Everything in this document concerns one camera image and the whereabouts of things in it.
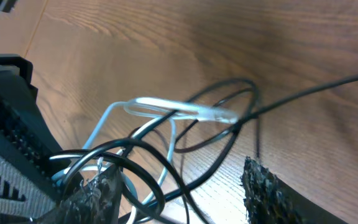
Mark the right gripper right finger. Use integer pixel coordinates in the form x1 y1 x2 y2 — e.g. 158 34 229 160
241 157 345 224

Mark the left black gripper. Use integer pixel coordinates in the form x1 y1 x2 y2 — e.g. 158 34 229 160
0 54 69 223

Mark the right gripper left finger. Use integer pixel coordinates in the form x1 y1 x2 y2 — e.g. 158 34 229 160
35 166 123 224

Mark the black usb cable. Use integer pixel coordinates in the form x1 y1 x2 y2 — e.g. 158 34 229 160
48 70 358 224

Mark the white usb cable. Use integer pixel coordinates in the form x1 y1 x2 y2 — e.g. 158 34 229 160
50 96 239 224

